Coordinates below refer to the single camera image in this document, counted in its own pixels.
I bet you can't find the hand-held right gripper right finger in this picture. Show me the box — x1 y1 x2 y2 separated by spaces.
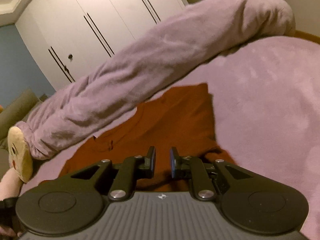
169 147 247 201

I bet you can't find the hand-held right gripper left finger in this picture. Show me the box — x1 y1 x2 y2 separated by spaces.
71 146 157 202

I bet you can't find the rust brown shirt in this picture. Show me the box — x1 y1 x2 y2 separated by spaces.
60 82 239 193

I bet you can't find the cream plush toy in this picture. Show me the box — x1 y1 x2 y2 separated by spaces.
7 126 34 183

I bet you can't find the rumpled grey duvet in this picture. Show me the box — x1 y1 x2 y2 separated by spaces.
16 0 297 160

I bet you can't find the green sofa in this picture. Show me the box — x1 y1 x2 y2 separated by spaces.
0 88 48 173

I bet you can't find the white wardrobe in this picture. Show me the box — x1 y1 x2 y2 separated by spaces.
14 0 193 92

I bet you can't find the wooden bed frame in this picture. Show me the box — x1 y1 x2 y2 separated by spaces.
294 29 320 44

